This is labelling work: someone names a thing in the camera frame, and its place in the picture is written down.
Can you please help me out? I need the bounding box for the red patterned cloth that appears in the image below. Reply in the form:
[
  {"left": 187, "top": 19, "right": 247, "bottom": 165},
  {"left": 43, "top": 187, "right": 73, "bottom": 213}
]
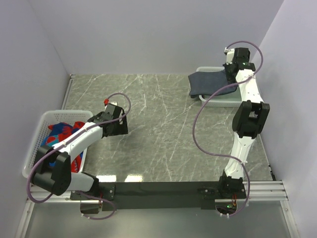
[{"left": 42, "top": 121, "right": 86, "bottom": 174}]

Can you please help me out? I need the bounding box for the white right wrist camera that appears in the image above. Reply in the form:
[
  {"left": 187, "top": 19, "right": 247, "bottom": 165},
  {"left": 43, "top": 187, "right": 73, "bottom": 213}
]
[{"left": 224, "top": 47, "right": 235, "bottom": 64}]

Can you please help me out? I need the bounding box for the aluminium table edge rail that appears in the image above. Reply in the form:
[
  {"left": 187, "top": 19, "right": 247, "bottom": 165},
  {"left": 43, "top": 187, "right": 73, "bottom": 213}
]
[{"left": 61, "top": 74, "right": 76, "bottom": 110}]

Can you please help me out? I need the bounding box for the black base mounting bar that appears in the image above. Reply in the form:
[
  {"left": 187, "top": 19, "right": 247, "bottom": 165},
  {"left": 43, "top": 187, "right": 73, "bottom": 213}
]
[{"left": 70, "top": 181, "right": 248, "bottom": 212}]

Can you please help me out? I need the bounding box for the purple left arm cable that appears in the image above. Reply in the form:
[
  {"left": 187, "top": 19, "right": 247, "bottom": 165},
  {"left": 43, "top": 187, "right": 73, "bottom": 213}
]
[{"left": 26, "top": 92, "right": 131, "bottom": 220}]

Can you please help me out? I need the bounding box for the blue grey cloth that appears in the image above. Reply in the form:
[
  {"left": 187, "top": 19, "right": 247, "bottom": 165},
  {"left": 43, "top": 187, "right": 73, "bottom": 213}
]
[{"left": 188, "top": 70, "right": 232, "bottom": 98}]

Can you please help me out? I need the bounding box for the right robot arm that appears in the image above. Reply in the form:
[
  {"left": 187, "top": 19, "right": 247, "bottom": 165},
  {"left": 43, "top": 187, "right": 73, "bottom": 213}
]
[{"left": 218, "top": 48, "right": 270, "bottom": 199}]

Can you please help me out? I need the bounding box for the aluminium front frame rail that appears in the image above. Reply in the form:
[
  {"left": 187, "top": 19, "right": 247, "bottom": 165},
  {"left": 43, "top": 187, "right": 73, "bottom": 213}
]
[{"left": 16, "top": 181, "right": 300, "bottom": 238}]

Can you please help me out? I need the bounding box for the white laundry basket with clothes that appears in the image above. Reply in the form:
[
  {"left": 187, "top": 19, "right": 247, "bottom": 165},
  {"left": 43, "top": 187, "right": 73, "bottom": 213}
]
[{"left": 22, "top": 110, "right": 93, "bottom": 178}]

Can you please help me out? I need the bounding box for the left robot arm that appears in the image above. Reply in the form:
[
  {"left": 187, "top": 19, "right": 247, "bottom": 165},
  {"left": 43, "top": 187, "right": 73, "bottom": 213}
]
[{"left": 28, "top": 104, "right": 128, "bottom": 199}]

